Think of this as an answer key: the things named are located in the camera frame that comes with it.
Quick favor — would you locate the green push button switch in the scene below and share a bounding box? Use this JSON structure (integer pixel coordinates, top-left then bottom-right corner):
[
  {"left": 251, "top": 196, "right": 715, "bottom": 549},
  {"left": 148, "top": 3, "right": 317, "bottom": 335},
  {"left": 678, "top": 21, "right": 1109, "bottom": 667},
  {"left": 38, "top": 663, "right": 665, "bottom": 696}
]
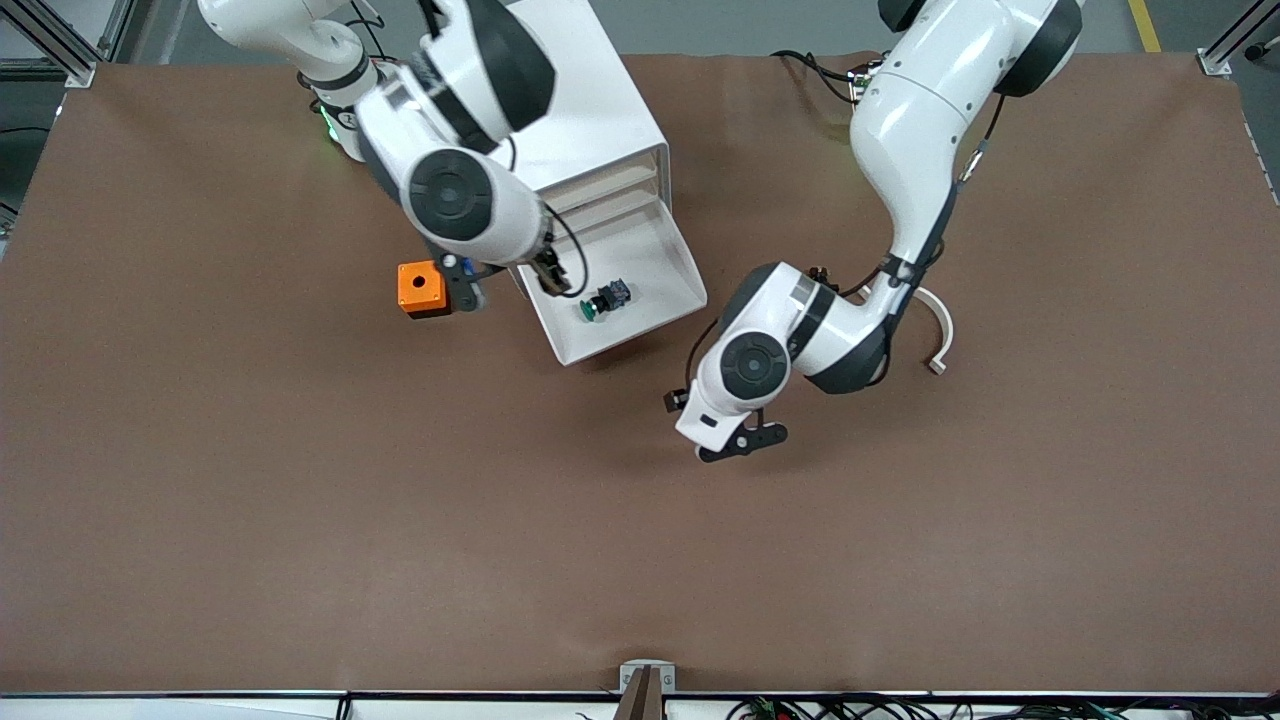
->
[{"left": 580, "top": 278, "right": 633, "bottom": 323}]

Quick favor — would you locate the brown table cover sheet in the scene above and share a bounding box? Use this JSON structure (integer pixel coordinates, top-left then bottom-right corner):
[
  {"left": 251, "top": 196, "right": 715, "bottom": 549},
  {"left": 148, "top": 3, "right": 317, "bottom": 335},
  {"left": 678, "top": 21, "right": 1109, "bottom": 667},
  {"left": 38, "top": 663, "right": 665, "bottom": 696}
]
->
[{"left": 0, "top": 50, "right": 1280, "bottom": 696}]

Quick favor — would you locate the yellow floor tape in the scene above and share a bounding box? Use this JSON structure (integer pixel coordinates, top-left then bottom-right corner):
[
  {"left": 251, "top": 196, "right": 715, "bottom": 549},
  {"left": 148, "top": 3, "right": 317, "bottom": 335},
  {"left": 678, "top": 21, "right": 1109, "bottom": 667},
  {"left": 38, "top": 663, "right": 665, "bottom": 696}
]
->
[{"left": 1128, "top": 0, "right": 1164, "bottom": 53}]

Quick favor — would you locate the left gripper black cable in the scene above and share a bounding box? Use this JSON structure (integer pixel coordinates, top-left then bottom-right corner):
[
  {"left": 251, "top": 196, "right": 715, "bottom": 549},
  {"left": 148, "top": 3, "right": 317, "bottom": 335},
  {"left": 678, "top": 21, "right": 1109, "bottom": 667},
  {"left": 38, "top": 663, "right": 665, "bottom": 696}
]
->
[{"left": 683, "top": 95, "right": 1006, "bottom": 393}]

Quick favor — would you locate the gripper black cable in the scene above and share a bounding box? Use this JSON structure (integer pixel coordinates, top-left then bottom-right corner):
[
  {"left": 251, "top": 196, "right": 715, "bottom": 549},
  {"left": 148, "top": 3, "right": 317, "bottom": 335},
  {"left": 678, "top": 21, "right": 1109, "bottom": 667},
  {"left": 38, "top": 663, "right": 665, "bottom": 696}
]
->
[
  {"left": 683, "top": 95, "right": 1006, "bottom": 393},
  {"left": 543, "top": 205, "right": 591, "bottom": 298}
]

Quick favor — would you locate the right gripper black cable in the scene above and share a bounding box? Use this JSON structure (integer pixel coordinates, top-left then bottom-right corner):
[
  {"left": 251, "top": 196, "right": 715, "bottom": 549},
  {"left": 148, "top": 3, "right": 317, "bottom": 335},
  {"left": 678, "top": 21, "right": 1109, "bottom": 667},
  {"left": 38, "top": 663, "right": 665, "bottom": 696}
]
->
[{"left": 543, "top": 205, "right": 591, "bottom": 298}]

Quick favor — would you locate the orange button enclosure box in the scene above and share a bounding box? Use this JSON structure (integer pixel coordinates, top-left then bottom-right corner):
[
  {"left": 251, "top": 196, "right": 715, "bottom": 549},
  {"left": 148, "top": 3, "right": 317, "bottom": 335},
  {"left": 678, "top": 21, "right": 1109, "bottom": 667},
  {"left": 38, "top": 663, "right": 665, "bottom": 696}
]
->
[{"left": 397, "top": 260, "right": 451, "bottom": 320}]

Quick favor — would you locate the white curved plastic bracket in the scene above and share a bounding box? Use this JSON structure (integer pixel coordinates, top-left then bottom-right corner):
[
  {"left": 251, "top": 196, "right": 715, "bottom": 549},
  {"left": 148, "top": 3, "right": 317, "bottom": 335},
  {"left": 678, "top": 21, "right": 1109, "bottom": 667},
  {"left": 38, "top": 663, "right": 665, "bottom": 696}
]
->
[{"left": 915, "top": 287, "right": 956, "bottom": 376}]

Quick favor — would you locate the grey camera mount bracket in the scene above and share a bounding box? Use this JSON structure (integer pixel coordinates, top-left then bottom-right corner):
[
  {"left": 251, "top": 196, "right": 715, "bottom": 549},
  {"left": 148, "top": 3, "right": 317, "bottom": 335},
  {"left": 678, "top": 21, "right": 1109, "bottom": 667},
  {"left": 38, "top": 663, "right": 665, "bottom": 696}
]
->
[{"left": 619, "top": 660, "right": 677, "bottom": 720}]

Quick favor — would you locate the black cable bundle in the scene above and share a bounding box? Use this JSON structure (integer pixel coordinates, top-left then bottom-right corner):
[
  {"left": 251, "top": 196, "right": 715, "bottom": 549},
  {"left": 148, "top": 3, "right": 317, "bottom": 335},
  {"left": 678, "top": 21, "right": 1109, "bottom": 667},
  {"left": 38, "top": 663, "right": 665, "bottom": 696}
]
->
[{"left": 730, "top": 695, "right": 1280, "bottom": 720}]

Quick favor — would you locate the aluminium frame profile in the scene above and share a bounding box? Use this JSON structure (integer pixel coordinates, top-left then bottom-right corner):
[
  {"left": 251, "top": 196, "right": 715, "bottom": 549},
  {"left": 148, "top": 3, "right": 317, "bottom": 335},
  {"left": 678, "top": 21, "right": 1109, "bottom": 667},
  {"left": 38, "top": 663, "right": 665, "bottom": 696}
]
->
[
  {"left": 1198, "top": 0, "right": 1280, "bottom": 79},
  {"left": 0, "top": 0, "right": 136, "bottom": 89}
]

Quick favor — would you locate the white table edge rail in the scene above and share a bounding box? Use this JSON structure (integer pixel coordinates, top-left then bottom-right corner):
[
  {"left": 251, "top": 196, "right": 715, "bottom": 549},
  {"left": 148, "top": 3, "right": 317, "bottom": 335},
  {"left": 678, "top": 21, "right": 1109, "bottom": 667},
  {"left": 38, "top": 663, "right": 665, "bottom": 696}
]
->
[{"left": 0, "top": 690, "right": 1280, "bottom": 720}]

